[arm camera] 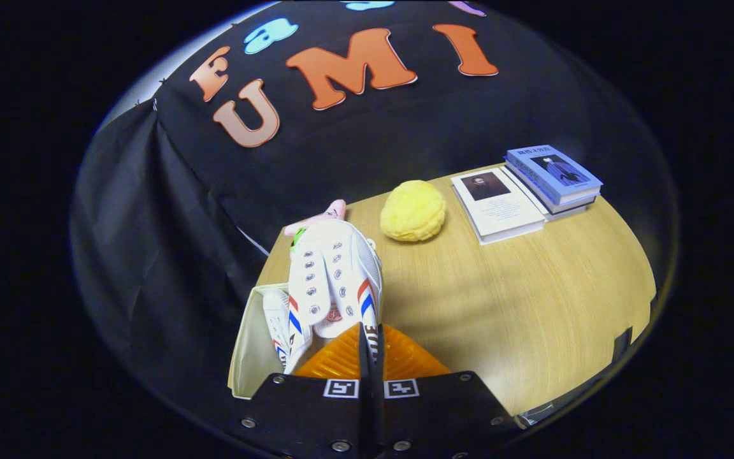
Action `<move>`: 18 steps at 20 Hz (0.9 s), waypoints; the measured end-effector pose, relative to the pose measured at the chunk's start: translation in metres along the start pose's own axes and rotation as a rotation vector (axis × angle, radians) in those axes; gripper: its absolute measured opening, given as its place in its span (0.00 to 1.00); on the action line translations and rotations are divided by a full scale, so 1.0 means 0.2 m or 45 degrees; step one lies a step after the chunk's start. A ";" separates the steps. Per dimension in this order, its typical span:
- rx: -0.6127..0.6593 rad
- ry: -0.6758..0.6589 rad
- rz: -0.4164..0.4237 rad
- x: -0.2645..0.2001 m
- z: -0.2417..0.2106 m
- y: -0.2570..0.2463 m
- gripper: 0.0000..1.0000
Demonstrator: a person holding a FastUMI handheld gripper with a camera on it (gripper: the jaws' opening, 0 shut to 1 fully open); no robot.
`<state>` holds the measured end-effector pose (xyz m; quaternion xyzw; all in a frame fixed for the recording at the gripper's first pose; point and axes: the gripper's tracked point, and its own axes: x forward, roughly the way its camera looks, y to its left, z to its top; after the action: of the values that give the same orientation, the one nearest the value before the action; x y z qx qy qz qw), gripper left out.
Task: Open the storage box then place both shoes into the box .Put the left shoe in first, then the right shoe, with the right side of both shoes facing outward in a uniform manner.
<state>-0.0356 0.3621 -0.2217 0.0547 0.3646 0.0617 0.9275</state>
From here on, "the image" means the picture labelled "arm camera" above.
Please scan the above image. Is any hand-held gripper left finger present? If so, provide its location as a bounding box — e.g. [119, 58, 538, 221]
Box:
[238, 324, 371, 457]

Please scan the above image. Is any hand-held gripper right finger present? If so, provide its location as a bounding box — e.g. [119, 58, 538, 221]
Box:
[372, 324, 522, 457]

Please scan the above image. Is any beige cardboard storage box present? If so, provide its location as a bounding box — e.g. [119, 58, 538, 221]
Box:
[227, 282, 292, 401]

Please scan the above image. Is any white striped sneaker shoe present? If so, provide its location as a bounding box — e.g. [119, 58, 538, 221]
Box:
[263, 288, 296, 372]
[283, 219, 384, 375]

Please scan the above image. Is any pink starfish plush toy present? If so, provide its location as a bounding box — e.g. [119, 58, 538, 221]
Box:
[284, 199, 348, 253]

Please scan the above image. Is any yellow round plush toy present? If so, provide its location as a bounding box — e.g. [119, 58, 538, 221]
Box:
[380, 180, 448, 243]

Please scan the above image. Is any white portrait cover book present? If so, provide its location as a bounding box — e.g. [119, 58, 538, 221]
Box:
[450, 167, 547, 246]

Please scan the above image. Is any black backdrop cloth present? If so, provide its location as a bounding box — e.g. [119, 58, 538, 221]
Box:
[71, 0, 677, 409]

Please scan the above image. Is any pale grey book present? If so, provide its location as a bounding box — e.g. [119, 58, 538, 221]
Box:
[506, 167, 598, 222]

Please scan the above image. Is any blue cover book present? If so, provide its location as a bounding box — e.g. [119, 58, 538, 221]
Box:
[505, 145, 604, 207]

